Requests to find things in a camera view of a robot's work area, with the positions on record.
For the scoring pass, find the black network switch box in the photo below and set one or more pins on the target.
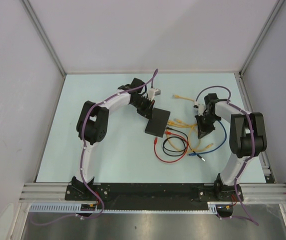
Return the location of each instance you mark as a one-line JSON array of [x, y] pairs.
[[157, 125]]

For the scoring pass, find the aluminium corner post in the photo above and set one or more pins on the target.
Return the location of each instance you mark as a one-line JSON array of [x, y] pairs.
[[261, 36], [35, 20]]

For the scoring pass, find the aluminium left corner post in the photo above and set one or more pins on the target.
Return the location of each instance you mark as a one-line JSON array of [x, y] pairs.
[[35, 20]]

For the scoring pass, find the grey slotted cable duct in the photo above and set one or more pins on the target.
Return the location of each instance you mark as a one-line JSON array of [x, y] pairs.
[[79, 208]]

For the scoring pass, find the aluminium right corner post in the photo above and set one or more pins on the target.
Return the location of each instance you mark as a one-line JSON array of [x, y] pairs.
[[261, 36]]

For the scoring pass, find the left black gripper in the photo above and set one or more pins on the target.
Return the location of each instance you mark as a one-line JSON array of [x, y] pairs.
[[147, 112]]

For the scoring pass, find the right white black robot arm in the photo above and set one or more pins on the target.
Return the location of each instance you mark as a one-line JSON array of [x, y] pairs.
[[247, 139]]

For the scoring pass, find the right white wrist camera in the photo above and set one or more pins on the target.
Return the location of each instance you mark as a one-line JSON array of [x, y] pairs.
[[199, 108]]

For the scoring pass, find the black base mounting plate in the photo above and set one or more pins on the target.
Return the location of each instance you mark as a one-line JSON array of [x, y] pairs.
[[153, 196]]

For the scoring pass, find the aluminium right frame rail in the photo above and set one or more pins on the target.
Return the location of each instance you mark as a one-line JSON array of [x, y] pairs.
[[264, 160]]

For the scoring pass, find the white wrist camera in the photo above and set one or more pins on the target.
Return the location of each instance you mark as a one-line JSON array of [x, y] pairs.
[[199, 108], [152, 93]]

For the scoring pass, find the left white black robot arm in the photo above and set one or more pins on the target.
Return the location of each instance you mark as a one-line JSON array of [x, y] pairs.
[[92, 128]]

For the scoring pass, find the aluminium front frame rail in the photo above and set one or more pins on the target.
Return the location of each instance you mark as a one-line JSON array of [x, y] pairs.
[[254, 193]]

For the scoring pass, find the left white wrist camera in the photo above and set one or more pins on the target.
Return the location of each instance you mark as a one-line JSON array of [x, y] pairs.
[[152, 93]]

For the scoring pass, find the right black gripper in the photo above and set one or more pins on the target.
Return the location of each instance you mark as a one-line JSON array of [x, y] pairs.
[[203, 130]]

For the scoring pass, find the aluminium frame rail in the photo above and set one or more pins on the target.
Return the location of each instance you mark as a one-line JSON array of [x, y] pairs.
[[264, 160], [254, 193]]

